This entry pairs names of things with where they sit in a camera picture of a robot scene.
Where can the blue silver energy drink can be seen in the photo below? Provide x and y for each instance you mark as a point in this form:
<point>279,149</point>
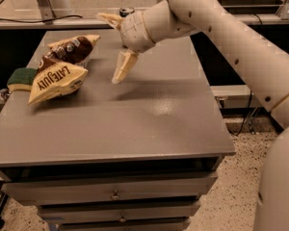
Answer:
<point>123,12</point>

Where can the bottom grey drawer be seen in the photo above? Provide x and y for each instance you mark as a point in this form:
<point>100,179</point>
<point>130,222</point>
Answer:
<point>162,224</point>

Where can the green yellow sponge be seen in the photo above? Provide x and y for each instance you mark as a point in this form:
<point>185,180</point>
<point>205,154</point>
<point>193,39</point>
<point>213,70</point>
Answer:
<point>21,79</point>

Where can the grey side ledge right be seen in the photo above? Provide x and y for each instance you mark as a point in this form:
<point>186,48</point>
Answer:
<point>235,97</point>

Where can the grey drawer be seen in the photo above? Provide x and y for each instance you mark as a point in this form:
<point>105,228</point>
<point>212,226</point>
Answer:
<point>162,224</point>
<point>121,211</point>
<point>110,189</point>

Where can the grey metal rail shelf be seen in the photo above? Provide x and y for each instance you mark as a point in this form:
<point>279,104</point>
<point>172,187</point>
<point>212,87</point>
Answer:
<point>75,23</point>

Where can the middle grey drawer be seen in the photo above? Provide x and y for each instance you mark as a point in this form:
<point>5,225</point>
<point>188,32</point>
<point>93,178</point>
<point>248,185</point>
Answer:
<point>121,211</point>

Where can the brown chip bag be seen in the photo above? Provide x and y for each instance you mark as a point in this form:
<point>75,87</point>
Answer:
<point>61,70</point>

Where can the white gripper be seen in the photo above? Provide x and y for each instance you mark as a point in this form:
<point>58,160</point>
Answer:
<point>133,31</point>

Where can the top grey drawer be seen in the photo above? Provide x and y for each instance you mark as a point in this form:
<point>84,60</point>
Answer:
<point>110,189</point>

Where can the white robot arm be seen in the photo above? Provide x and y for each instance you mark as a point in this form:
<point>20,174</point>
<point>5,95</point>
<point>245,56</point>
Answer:
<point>263,67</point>

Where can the grey drawer cabinet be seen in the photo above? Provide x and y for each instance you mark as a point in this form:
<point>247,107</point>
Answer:
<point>161,119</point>

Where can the metal bracket post left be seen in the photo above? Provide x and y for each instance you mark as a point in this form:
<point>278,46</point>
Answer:
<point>51,9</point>

